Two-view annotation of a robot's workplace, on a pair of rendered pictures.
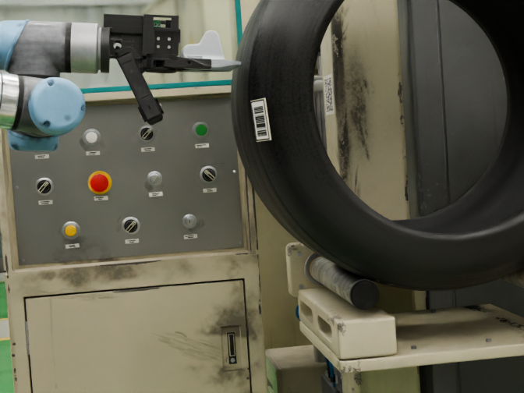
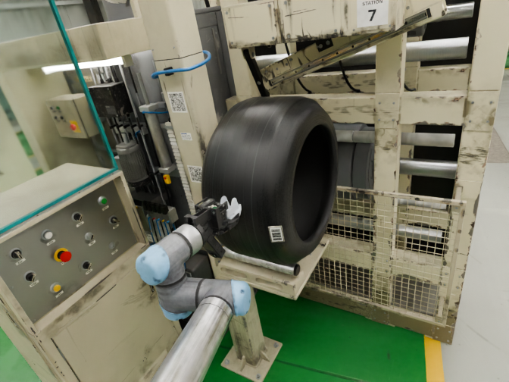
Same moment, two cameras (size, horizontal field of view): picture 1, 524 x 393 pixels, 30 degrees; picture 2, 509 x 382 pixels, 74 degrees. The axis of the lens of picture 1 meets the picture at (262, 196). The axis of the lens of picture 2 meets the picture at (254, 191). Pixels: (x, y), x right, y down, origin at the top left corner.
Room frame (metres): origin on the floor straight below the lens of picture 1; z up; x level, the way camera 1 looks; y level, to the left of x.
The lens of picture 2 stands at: (0.89, 0.62, 1.76)
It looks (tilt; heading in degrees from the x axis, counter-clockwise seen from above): 28 degrees down; 312
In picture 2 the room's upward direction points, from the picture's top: 10 degrees counter-clockwise
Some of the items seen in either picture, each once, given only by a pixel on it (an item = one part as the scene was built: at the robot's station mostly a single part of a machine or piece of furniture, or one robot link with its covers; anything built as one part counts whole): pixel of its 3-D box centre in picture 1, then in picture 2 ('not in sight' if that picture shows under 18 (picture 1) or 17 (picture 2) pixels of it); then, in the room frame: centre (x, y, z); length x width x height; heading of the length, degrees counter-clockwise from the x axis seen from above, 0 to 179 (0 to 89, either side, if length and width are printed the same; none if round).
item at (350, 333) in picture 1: (342, 318); (258, 271); (1.62, -0.12, 0.84); 0.36 x 0.09 x 0.06; 7
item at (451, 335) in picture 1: (424, 333); (275, 257); (1.64, -0.26, 0.80); 0.37 x 0.36 x 0.02; 97
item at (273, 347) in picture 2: not in sight; (251, 352); (1.89, -0.21, 0.02); 0.27 x 0.27 x 0.04; 7
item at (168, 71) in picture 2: not in sight; (181, 64); (1.89, -0.21, 1.62); 0.19 x 0.19 x 0.06; 7
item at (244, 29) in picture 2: not in sight; (313, 14); (1.55, -0.57, 1.71); 0.61 x 0.25 x 0.15; 7
